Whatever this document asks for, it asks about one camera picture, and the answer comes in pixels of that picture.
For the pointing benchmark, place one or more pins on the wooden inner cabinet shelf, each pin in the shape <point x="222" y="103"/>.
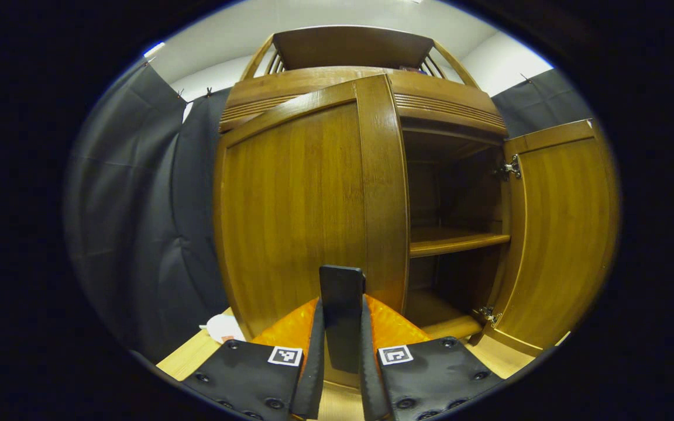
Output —
<point x="448" y="241"/>

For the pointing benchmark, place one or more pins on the black backdrop cloth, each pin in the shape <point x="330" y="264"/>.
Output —
<point x="138" y="234"/>

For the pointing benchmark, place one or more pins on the wooden cabinet door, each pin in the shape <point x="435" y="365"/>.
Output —
<point x="559" y="234"/>
<point x="296" y="210"/>

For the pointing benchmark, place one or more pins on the small white packet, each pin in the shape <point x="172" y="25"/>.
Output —
<point x="223" y="327"/>

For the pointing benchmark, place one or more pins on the brown wooden double-door shoe cabinet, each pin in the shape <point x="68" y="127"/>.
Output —
<point x="348" y="47"/>

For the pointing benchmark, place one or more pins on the metal door hinge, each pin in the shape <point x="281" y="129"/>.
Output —
<point x="509" y="169"/>
<point x="488" y="314"/>

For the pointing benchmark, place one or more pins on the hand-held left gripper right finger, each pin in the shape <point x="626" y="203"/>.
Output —
<point x="436" y="374"/>

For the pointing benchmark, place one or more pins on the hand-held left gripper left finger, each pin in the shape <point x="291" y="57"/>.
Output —
<point x="243" y="374"/>

